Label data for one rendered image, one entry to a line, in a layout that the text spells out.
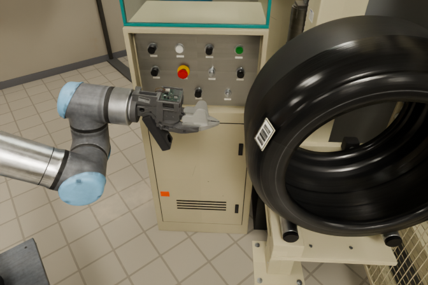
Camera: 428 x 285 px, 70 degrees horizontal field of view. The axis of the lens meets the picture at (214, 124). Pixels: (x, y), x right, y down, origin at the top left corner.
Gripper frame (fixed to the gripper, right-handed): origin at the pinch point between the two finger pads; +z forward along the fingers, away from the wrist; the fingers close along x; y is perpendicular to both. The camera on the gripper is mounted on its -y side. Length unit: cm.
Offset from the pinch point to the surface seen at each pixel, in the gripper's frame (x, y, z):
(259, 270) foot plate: 28, -116, 38
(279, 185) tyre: -11.8, -6.3, 16.6
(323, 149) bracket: 24, -22, 41
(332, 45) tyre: -0.9, 24.1, 21.3
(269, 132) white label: -10.9, 7.8, 11.1
